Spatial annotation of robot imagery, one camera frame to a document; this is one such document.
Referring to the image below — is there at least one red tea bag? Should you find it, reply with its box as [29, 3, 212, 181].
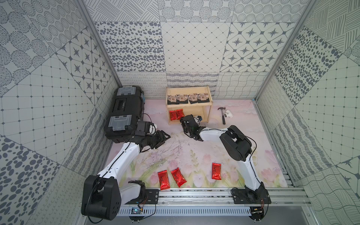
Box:
[171, 168, 187, 188]
[176, 109, 185, 120]
[158, 170, 171, 190]
[212, 163, 222, 180]
[169, 110, 178, 121]

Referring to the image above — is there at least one black tea bag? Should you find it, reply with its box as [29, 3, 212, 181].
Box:
[188, 93, 199, 104]
[176, 95, 188, 104]
[167, 95, 178, 105]
[197, 93, 210, 103]

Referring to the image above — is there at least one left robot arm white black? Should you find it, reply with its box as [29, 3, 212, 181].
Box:
[81, 121, 170, 220]

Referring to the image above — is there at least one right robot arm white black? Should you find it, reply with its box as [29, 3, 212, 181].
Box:
[180, 114, 267, 202]

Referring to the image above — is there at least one light wooden shelf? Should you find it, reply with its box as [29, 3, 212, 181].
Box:
[166, 86, 213, 125]

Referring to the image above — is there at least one black plastic toolbox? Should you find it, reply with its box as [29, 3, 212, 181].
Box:
[104, 85, 145, 143]

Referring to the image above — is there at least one white pipe fitting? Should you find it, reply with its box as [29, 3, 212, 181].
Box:
[224, 110, 233, 118]

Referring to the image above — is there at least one left green circuit board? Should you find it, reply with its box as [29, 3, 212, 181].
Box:
[131, 207, 143, 215]

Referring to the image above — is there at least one right black circuit board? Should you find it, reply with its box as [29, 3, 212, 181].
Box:
[249, 207, 264, 221]

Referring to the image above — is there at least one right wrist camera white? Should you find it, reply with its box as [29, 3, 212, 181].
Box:
[194, 116, 202, 125]

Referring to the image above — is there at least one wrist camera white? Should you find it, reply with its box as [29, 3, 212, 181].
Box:
[194, 116, 202, 125]
[149, 123, 157, 135]

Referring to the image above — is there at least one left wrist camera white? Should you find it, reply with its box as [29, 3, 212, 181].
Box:
[149, 123, 157, 135]

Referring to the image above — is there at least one black handled hammer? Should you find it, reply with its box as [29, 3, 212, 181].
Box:
[218, 107, 226, 125]

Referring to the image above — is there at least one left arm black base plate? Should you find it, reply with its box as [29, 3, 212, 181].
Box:
[127, 189, 160, 205]

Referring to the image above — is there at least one aluminium mounting rail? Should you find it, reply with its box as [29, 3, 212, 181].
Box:
[79, 187, 312, 208]

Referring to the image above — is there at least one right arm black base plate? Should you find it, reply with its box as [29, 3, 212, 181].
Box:
[230, 187, 272, 204]

